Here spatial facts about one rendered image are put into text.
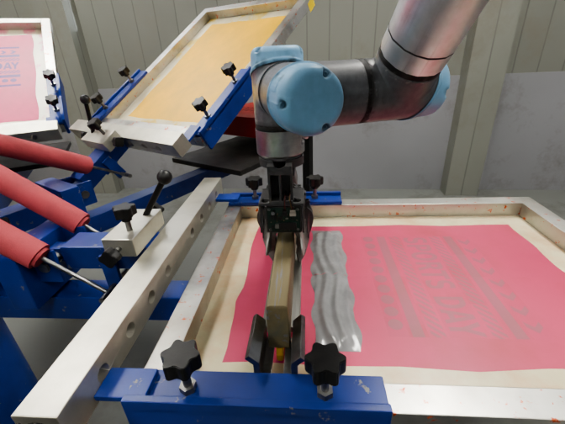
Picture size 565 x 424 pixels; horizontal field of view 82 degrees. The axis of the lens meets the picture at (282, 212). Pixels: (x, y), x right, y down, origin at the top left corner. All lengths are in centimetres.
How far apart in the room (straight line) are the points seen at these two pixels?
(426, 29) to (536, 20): 339
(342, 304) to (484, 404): 24
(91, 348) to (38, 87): 145
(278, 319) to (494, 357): 31
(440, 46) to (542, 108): 353
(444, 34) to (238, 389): 43
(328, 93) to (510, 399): 40
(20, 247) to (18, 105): 108
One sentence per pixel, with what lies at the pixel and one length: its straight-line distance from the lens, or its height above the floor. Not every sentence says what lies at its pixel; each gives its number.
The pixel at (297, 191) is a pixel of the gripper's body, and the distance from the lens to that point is 54.
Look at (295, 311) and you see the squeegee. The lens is 52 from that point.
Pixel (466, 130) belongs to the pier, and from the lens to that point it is 348.
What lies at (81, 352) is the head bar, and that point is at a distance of 49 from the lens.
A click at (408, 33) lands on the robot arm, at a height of 136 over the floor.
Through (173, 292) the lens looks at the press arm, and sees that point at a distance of 73.
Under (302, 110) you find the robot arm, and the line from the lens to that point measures 35.
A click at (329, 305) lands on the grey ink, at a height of 96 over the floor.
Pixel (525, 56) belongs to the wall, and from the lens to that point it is 375.
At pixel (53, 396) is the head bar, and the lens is 46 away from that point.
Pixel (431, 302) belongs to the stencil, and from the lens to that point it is 64.
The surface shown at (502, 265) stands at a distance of 79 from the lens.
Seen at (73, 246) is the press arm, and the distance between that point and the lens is 74.
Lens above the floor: 135
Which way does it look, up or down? 26 degrees down
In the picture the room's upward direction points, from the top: 3 degrees counter-clockwise
